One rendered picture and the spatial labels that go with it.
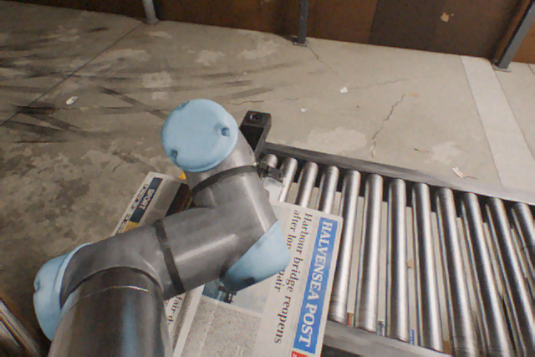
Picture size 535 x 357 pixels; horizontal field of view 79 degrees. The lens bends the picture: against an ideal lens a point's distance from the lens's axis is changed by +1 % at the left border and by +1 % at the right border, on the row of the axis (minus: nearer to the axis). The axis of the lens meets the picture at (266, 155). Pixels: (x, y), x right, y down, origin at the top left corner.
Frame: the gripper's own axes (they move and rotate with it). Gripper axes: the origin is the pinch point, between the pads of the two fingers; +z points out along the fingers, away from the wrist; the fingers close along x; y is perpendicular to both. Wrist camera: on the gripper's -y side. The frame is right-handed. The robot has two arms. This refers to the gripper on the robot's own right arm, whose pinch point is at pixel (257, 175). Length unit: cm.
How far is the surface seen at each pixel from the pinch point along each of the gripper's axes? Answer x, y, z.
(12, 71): -280, -68, 171
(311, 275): 14.5, 14.6, -11.3
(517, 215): 65, -10, 32
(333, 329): 21.6, 25.6, 9.8
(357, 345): 26.4, 26.9, 8.9
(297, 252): 11.7, 12.0, -10.2
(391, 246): 32.8, 6.1, 22.7
